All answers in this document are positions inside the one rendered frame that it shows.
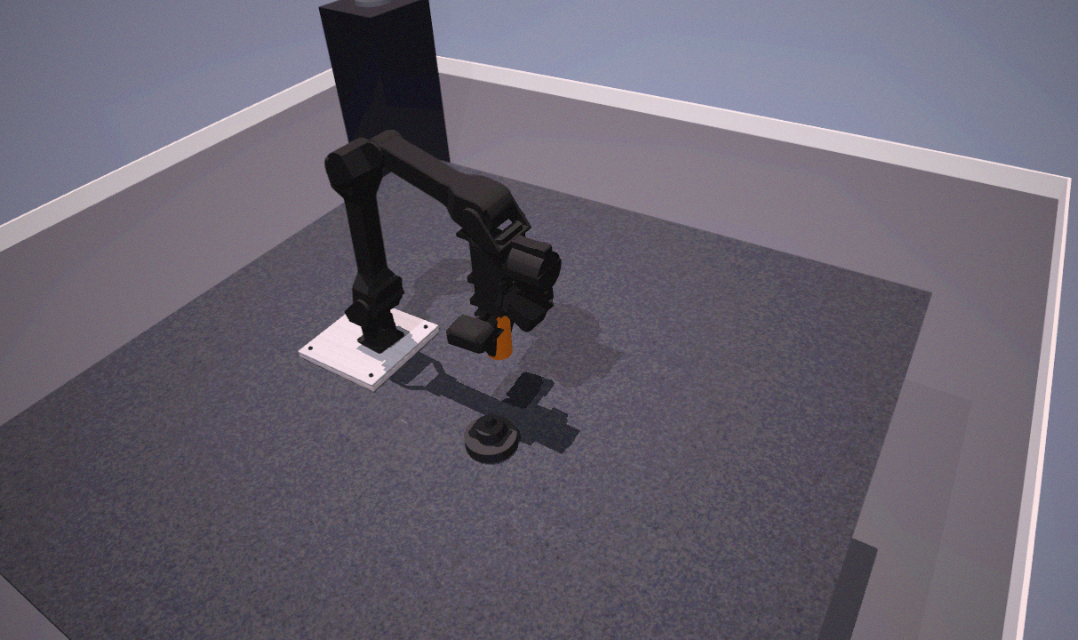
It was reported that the orange cylinder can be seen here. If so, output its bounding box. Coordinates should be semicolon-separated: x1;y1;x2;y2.
488;316;513;360

